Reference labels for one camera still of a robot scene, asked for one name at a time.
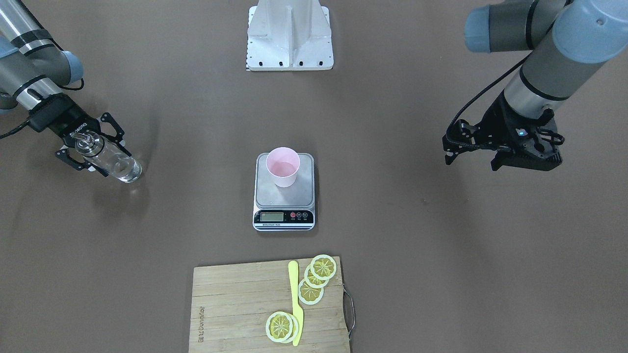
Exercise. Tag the clear glass sauce bottle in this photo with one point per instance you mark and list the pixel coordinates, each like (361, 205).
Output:
(102, 153)

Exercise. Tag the pink plastic cup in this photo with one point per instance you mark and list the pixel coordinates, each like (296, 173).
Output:
(283, 164)

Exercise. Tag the lemon slice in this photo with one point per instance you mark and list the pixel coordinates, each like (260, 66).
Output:
(309, 295)
(323, 267)
(295, 329)
(313, 281)
(278, 327)

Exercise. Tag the yellow plastic knife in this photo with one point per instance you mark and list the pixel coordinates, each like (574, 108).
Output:
(297, 311)

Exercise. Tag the wooden cutting board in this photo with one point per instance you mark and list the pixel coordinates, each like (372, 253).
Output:
(230, 304)

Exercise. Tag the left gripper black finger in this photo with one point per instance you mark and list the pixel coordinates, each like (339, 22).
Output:
(546, 140)
(462, 137)

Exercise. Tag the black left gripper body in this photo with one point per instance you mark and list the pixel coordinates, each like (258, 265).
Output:
(496, 123)

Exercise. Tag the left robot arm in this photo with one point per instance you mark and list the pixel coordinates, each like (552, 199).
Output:
(568, 42)

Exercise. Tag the white metal mount base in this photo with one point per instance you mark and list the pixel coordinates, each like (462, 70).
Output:
(289, 35)

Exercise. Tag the digital kitchen scale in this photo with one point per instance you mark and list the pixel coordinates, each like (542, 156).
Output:
(284, 208)

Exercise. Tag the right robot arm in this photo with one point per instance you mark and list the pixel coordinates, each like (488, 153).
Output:
(36, 73)

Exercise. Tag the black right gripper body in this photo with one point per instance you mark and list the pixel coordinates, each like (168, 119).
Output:
(72, 126)

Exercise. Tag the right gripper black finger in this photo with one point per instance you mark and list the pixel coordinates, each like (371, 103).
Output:
(64, 155)
(118, 139)

